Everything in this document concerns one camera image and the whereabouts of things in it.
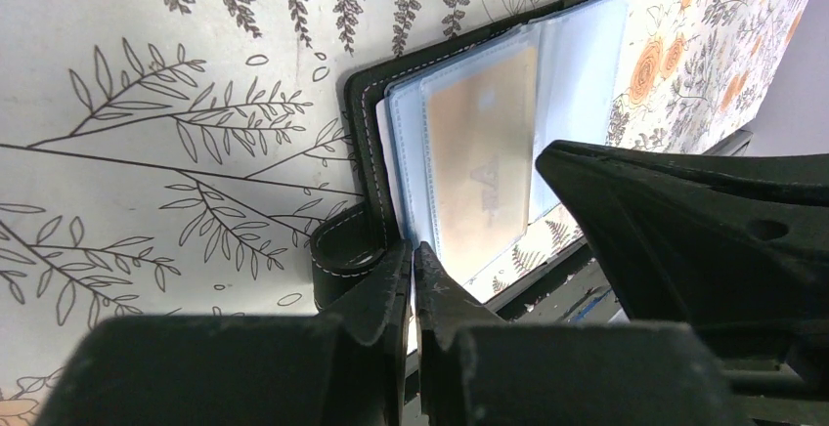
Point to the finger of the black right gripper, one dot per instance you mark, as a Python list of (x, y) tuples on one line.
[(732, 245)]

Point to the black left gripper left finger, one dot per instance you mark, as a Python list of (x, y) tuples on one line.
[(342, 366)]

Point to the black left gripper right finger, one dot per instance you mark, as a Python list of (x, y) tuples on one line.
[(550, 378)]

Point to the black leather card holder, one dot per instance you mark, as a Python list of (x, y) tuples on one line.
[(578, 45)]

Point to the floral table mat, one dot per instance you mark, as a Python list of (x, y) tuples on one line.
[(174, 156)]

